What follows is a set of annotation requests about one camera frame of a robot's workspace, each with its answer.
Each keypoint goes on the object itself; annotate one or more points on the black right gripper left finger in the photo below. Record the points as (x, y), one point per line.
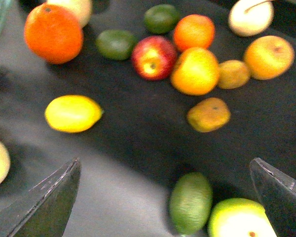
(45, 210)

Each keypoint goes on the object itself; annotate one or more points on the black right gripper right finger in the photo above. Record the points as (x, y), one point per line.
(276, 191)

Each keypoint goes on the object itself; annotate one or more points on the yellow lemon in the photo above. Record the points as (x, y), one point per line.
(72, 113)

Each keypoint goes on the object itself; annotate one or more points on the bright green apple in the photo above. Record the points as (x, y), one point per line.
(239, 217)

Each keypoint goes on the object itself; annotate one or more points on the green avocado near gripper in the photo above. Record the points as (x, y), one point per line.
(190, 203)

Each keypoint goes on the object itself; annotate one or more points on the brownish tangerine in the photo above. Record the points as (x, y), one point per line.
(209, 115)

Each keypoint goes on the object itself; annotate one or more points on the yellow apple right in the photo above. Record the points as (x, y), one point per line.
(269, 57)

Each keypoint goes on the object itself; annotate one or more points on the yellow orange apple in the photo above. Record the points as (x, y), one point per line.
(196, 72)

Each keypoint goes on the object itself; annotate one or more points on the large orange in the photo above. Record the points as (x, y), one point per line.
(53, 33)

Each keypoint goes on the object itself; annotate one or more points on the red yellow apple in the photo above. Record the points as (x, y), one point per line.
(153, 58)

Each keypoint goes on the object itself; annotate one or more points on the white pear left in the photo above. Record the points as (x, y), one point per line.
(82, 9)

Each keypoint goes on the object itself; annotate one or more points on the green lime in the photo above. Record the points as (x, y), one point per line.
(161, 19)

